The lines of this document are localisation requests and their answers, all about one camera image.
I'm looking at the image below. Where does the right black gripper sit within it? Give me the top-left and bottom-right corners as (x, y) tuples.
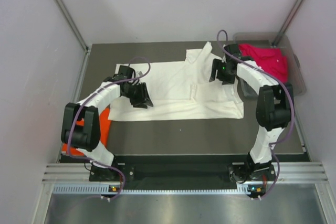
(209, 59), (235, 86)

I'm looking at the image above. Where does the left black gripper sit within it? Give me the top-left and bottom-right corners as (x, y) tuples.
(123, 82), (153, 109)

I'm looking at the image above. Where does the white t shirt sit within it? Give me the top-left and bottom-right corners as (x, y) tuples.
(109, 42), (244, 122)

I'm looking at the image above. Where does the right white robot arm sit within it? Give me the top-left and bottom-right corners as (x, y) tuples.
(209, 44), (294, 180)

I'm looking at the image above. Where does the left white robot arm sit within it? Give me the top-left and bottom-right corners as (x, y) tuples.
(60, 65), (153, 180)

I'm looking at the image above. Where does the blue t shirt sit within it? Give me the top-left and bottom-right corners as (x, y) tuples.
(240, 80), (258, 99)

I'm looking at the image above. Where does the orange folded t shirt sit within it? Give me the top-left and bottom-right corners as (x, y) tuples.
(61, 108), (112, 156)

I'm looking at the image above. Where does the pink t shirt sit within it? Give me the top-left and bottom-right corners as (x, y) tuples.
(238, 44), (288, 83)

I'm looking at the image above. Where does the clear plastic bin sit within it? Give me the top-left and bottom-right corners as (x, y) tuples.
(233, 32), (307, 96)

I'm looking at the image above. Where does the aluminium frame rail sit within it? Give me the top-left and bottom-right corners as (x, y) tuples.
(42, 162), (328, 184)

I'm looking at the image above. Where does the grey slotted cable duct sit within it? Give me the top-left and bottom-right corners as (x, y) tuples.
(52, 184), (262, 195)

